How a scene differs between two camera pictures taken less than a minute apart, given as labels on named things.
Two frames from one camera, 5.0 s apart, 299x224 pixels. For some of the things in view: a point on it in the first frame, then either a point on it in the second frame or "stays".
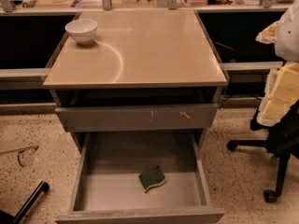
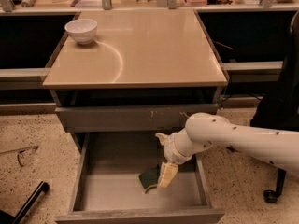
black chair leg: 30,202 stays
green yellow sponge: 151,177 stays
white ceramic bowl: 82,30 stays
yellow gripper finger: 269,34 to 163,138
